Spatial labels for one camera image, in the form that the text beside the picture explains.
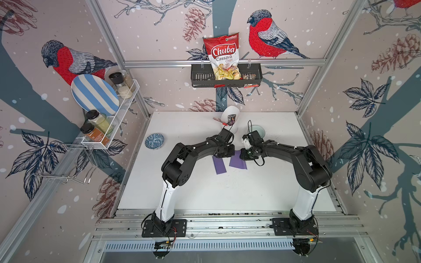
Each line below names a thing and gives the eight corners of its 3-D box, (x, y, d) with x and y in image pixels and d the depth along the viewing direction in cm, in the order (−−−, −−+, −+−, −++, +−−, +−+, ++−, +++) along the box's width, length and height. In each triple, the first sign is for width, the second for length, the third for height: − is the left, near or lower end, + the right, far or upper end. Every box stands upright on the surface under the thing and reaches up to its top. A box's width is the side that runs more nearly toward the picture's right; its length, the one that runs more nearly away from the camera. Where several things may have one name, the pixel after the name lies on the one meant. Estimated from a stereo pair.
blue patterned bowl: (143, 146, 104) (141, 143, 101) (153, 134, 110) (151, 131, 108) (158, 151, 101) (156, 148, 99) (167, 138, 108) (165, 135, 105)
